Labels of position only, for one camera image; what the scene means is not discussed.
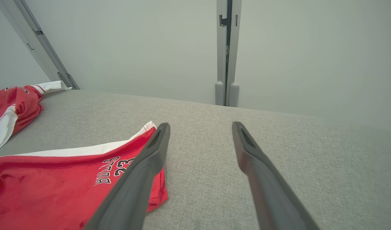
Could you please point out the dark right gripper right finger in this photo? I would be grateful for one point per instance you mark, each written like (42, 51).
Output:
(272, 198)

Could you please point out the grey partition post with foot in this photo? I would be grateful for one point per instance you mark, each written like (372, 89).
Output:
(31, 32)

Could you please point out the red shorts white stripe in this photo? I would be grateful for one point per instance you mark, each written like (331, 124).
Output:
(39, 191)

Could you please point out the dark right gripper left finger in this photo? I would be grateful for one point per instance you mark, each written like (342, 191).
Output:
(134, 185)

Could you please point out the red Bulls jersey shirt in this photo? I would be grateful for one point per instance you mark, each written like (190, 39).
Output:
(23, 105)

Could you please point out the grey double partition post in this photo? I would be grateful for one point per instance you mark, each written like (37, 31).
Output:
(221, 48)

